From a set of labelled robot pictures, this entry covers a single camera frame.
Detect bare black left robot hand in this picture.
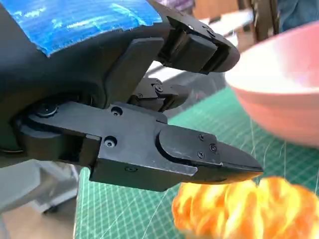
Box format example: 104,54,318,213
0,0,264,192

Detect long striped toy bread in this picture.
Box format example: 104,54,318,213
171,175,319,239

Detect pink bowl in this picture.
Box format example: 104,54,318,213
224,21,319,147

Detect green cutting mat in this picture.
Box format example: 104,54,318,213
73,87,319,239

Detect dark furniture legs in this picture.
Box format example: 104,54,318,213
249,0,280,42

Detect person in blue jeans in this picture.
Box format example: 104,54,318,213
276,0,319,33

